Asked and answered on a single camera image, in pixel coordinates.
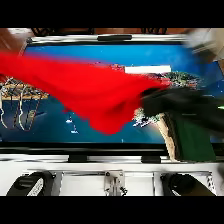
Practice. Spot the red garment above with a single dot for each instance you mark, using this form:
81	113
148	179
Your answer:
83	90

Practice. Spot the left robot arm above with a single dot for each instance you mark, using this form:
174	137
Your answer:
28	185

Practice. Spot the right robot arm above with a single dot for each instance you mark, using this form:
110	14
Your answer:
186	103

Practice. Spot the beige garment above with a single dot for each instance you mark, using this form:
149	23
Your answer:
166	133

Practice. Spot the brown clothes hanger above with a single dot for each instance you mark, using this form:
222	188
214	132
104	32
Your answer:
32	115

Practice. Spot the dark green garment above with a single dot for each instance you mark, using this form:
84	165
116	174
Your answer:
195	141

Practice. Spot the white clothes hanger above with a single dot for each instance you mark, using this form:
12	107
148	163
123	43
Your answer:
2	115

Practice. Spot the cardboard box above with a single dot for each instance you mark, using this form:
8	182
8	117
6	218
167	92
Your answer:
206	41

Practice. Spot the silver frame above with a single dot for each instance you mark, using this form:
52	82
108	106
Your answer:
86	165

